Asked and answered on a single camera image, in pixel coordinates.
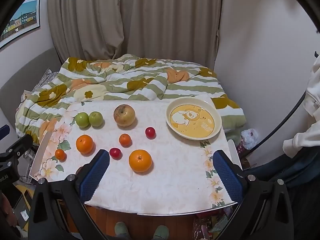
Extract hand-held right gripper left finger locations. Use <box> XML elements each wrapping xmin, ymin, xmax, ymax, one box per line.
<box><xmin>27</xmin><ymin>149</ymin><xmax>110</xmax><ymax>240</ymax></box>

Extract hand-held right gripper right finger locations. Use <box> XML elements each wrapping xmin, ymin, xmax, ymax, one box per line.
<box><xmin>212</xmin><ymin>149</ymin><xmax>294</xmax><ymax>240</ymax></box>

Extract large orange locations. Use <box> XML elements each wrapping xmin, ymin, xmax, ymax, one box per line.
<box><xmin>129</xmin><ymin>149</ymin><xmax>153</xmax><ymax>173</ymax></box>
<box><xmin>76</xmin><ymin>134</ymin><xmax>94</xmax><ymax>154</ymax></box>

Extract small green apple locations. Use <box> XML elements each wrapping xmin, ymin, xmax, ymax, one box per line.
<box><xmin>88</xmin><ymin>111</ymin><xmax>104</xmax><ymax>127</ymax></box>
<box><xmin>75</xmin><ymin>112</ymin><xmax>90</xmax><ymax>128</ymax></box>

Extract yellow bear plate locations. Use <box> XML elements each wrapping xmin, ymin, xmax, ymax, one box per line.
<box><xmin>166</xmin><ymin>96</ymin><xmax>222</xmax><ymax>140</ymax></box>

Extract brownish yellow apple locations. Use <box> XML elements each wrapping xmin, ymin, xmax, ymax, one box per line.
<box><xmin>113</xmin><ymin>104</ymin><xmax>136</xmax><ymax>127</ymax></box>

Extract person's left hand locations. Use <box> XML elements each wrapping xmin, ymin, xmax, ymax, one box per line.
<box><xmin>0</xmin><ymin>192</ymin><xmax>18</xmax><ymax>233</ymax></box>

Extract white plastic bag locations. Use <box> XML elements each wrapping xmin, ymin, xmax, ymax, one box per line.
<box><xmin>240</xmin><ymin>129</ymin><xmax>260</xmax><ymax>150</ymax></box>

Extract colourful plastic bags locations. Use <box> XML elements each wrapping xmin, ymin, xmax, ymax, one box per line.
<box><xmin>194</xmin><ymin>206</ymin><xmax>237</xmax><ymax>240</ymax></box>

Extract green slipper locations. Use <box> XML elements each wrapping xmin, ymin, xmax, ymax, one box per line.
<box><xmin>114</xmin><ymin>222</ymin><xmax>132</xmax><ymax>240</ymax></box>
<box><xmin>152</xmin><ymin>225</ymin><xmax>170</xmax><ymax>240</ymax></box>

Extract grey patterned pillow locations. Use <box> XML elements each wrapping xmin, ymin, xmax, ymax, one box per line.
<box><xmin>31</xmin><ymin>69</ymin><xmax>59</xmax><ymax>92</ymax></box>

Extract dark blue cloth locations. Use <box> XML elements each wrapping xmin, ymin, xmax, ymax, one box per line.
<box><xmin>246</xmin><ymin>150</ymin><xmax>320</xmax><ymax>188</ymax></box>

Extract white floral tablecloth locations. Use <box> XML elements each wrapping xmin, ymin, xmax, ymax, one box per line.
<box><xmin>34</xmin><ymin>94</ymin><xmax>239</xmax><ymax>214</ymax></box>

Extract striped floral blanket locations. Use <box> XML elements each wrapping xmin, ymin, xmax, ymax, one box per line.
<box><xmin>15</xmin><ymin>54</ymin><xmax>247</xmax><ymax>144</ymax></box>

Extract white garment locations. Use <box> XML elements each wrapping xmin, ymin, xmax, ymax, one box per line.
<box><xmin>282</xmin><ymin>51</ymin><xmax>320</xmax><ymax>159</ymax></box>

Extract beige curtain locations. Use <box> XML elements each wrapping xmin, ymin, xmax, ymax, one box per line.
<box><xmin>47</xmin><ymin>0</ymin><xmax>224</xmax><ymax>68</ymax></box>

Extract framed wall poster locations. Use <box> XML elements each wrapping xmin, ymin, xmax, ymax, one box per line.
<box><xmin>0</xmin><ymin>0</ymin><xmax>41</xmax><ymax>49</ymax></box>

